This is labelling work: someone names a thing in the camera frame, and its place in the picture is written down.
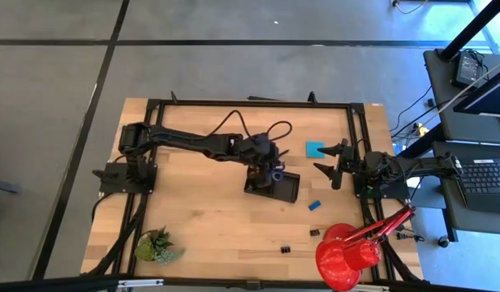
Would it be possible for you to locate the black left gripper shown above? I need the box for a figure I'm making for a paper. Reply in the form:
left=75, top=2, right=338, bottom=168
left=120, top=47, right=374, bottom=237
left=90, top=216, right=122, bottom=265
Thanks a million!
left=232, top=133, right=282, bottom=190

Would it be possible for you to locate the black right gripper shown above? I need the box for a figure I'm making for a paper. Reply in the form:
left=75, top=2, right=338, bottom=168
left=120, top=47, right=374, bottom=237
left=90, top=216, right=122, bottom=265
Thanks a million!
left=312, top=138, right=363, bottom=191

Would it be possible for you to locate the blue sticky note pad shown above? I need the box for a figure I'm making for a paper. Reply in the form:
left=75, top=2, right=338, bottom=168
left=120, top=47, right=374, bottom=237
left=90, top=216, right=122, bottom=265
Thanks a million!
left=305, top=140, right=326, bottom=159

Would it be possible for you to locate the black mesh desk organizer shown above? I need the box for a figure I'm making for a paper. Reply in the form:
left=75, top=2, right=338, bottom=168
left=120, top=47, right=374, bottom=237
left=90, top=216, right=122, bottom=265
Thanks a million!
left=244, top=165, right=302, bottom=204

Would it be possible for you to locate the red desk lamp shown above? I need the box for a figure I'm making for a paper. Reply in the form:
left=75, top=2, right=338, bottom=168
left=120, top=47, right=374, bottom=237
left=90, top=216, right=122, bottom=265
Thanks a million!
left=314, top=204, right=416, bottom=292

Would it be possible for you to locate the green potted succulent plant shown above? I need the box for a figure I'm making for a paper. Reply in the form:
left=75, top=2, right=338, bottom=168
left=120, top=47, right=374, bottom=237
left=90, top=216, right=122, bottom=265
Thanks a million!
left=134, top=225, right=187, bottom=267

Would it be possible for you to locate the grey side desk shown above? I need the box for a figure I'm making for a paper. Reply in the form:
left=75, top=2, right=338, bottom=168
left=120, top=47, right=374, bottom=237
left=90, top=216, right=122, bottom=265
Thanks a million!
left=422, top=48, right=500, bottom=236

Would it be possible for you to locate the black laptop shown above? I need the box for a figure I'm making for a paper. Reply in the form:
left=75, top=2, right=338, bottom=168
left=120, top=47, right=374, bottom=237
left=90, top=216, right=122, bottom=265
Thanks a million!
left=452, top=157, right=500, bottom=215

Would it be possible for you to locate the black power adapter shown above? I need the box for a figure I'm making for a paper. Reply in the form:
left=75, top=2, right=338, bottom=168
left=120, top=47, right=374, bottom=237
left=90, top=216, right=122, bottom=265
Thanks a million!
left=455, top=50, right=485, bottom=88

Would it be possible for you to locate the dark flat monitor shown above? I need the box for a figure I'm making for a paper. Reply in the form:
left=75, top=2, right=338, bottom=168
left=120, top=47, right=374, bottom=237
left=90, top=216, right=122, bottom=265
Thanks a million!
left=452, top=62, right=500, bottom=118

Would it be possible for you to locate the black upright pole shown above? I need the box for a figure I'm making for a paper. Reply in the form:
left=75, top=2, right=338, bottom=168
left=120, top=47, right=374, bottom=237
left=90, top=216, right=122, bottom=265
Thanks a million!
left=440, top=0, right=500, bottom=64

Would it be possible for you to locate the black gantry top beam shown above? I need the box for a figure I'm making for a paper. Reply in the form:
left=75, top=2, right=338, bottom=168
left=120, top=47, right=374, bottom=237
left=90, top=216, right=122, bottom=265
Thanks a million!
left=0, top=275, right=500, bottom=292

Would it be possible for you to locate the black table rail frame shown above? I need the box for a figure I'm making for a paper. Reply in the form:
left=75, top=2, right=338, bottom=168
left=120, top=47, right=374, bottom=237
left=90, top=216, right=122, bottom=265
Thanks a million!
left=81, top=91, right=425, bottom=285

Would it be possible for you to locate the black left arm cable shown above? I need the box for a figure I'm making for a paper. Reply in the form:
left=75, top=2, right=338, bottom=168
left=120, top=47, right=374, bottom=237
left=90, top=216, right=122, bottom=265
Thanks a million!
left=205, top=109, right=294, bottom=144

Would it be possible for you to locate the black floor cable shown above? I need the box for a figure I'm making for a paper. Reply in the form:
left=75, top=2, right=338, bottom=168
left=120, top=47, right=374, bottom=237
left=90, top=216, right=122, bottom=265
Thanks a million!
left=390, top=84, right=433, bottom=135

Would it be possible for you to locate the silver aluminium bracket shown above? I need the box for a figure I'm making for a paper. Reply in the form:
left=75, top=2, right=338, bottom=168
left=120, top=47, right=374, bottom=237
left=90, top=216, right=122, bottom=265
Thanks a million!
left=117, top=278, right=165, bottom=289

